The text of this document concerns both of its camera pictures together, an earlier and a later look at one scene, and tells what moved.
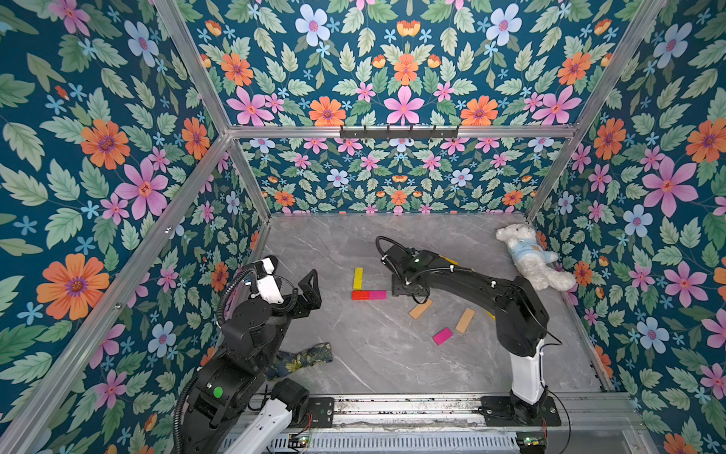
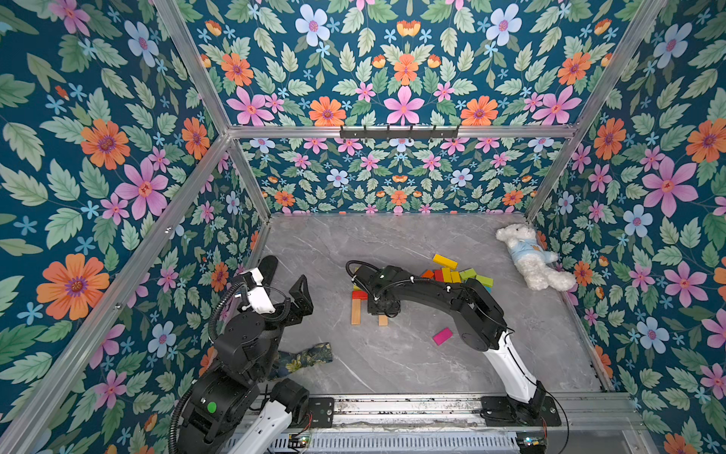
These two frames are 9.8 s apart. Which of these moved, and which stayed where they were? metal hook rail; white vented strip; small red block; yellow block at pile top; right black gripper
Moved: right black gripper
Stayed: white vented strip; yellow block at pile top; small red block; metal hook rail
